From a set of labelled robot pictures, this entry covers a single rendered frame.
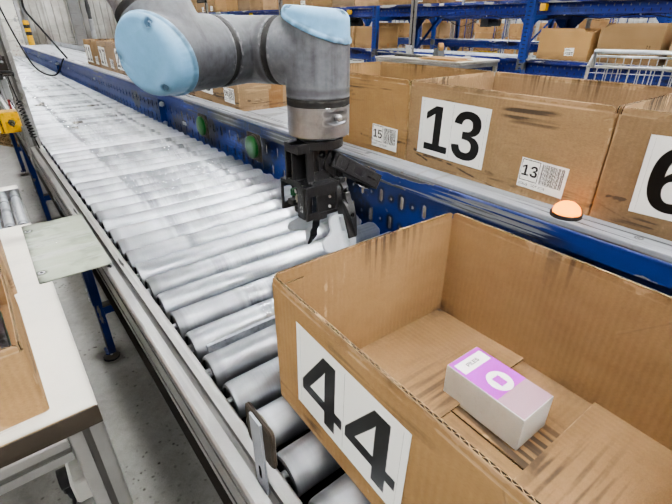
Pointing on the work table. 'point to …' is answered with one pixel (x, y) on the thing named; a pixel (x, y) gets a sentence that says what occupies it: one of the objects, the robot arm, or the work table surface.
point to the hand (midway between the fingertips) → (331, 250)
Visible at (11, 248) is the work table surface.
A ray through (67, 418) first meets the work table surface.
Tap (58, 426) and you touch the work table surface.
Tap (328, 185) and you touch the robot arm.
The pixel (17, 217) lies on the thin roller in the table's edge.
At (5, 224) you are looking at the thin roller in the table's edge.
